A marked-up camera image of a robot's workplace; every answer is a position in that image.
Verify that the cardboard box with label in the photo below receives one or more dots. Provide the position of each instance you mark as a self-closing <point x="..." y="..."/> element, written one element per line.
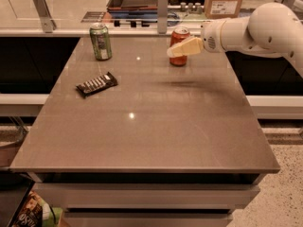
<point x="217" y="9"/>

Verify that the grey drawer cabinet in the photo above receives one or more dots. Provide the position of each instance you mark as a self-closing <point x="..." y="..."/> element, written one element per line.
<point x="160" y="200"/>

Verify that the black chocolate bar wrapper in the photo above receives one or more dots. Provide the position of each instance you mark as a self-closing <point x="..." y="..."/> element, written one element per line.
<point x="96" y="85"/>

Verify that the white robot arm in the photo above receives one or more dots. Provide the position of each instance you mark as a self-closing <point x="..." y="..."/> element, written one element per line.
<point x="272" y="30"/>

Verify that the grey metal post centre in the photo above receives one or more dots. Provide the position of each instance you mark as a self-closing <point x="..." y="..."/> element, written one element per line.
<point x="162" y="16"/>

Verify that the grey metal post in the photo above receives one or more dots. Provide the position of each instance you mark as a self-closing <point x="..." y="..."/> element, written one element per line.
<point x="162" y="16"/>
<point x="47" y="22"/>

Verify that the red coke can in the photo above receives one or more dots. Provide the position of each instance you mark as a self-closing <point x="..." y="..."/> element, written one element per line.
<point x="179" y="34"/>

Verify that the snack bag lower left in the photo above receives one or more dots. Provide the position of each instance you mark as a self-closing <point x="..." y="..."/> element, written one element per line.
<point x="36" y="212"/>

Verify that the grey metal post left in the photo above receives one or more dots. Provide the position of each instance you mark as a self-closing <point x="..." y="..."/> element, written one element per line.
<point x="47" y="22"/>

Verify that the green soda can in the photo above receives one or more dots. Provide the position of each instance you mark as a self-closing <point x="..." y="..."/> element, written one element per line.
<point x="100" y="41"/>

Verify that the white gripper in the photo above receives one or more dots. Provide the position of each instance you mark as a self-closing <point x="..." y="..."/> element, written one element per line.
<point x="210" y="38"/>

